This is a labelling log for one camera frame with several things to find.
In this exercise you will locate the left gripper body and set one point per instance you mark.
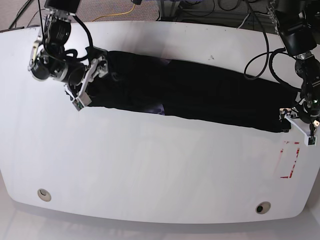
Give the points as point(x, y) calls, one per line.
point(307, 111)

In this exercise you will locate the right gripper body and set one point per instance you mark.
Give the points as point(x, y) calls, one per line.
point(80, 78)

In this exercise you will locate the black t-shirt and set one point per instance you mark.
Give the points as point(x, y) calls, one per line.
point(189, 90)

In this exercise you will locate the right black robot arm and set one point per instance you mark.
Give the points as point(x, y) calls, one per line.
point(50, 59)

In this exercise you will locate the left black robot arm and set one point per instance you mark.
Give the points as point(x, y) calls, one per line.
point(293, 20)

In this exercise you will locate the red tape rectangle marker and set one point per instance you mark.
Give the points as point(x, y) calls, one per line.
point(288, 158)

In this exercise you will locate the right table grommet hole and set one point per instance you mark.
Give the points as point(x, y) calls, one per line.
point(263, 207)

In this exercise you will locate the table grommet hole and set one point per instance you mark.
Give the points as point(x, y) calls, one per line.
point(44, 195)
point(263, 207)

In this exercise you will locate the left table grommet hole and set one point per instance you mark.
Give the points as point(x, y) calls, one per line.
point(44, 195)

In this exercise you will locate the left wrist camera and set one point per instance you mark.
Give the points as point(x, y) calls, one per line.
point(310, 140)

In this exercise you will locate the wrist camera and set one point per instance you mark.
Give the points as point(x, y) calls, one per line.
point(310, 140)
point(81, 102)

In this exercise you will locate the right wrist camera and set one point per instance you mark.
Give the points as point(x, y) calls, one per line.
point(81, 102)

